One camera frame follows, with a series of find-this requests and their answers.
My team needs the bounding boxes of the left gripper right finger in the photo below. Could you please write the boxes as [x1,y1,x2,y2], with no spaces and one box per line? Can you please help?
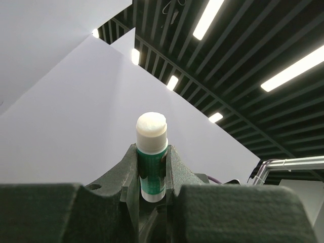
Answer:
[166,145,316,242]

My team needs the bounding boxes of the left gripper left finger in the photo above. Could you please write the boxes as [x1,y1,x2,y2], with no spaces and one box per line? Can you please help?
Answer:
[1,145,139,242]

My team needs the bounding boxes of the green white glue stick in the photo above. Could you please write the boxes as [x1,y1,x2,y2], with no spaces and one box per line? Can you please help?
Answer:
[136,112,169,203]

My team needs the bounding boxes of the ceiling light strips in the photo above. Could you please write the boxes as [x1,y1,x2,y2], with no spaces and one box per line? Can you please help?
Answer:
[95,1,323,118]

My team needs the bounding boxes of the aluminium extrusion frame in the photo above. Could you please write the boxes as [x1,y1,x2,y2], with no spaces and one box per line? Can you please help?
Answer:
[252,155,323,185]

